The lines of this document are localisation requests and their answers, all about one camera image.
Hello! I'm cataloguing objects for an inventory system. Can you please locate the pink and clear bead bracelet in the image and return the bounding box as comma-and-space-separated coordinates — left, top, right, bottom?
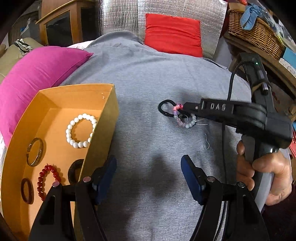
172, 103, 209, 129

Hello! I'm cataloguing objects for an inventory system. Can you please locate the black hair tie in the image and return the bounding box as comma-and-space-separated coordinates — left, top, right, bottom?
158, 99, 178, 118

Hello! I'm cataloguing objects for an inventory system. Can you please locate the red bead bracelet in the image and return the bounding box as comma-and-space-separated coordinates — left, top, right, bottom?
36, 163, 62, 202

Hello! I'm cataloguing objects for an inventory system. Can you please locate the silver bangle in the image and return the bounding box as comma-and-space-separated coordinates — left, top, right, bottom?
26, 138, 44, 167

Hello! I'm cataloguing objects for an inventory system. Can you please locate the white bead bracelet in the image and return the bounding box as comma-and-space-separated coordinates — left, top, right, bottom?
65, 113, 97, 149

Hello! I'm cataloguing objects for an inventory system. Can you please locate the person's right hand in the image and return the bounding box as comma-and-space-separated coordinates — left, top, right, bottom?
236, 141, 292, 206

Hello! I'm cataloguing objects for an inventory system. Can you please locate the wooden shelf unit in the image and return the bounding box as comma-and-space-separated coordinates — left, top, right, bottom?
224, 33, 295, 121

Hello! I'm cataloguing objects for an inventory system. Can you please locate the blue fashion box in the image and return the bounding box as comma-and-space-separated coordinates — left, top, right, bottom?
279, 48, 296, 70

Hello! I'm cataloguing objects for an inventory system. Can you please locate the red cushion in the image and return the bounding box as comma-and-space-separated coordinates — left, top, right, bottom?
144, 14, 203, 57

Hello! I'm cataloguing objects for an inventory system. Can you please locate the grey blanket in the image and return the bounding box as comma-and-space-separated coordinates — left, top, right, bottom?
60, 30, 291, 241

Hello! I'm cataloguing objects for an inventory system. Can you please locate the orange cardboard box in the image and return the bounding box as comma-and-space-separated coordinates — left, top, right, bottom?
1, 84, 118, 240

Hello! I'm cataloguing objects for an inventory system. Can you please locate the wicker basket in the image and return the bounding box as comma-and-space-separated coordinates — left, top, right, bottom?
228, 9, 285, 60

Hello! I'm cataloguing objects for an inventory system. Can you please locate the blue cloth in basket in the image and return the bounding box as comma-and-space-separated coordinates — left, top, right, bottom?
240, 4, 265, 31

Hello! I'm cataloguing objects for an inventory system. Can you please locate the silver foil insulation panel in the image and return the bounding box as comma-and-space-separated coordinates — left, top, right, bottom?
97, 0, 228, 58

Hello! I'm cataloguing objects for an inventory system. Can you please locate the magenta pillow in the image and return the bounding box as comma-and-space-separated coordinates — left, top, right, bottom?
1, 46, 93, 146

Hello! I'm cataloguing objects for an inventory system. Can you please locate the wooden cabinet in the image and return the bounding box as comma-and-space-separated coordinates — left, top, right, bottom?
36, 0, 99, 47

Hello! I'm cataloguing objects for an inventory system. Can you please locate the beige leather sofa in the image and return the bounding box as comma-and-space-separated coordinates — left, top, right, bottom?
1, 38, 43, 82

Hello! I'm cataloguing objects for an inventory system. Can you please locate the maroon hair tie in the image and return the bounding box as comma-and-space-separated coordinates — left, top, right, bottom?
20, 177, 35, 205

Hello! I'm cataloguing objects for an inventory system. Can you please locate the brown scrunchie ring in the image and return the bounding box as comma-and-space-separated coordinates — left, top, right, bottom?
67, 158, 85, 186

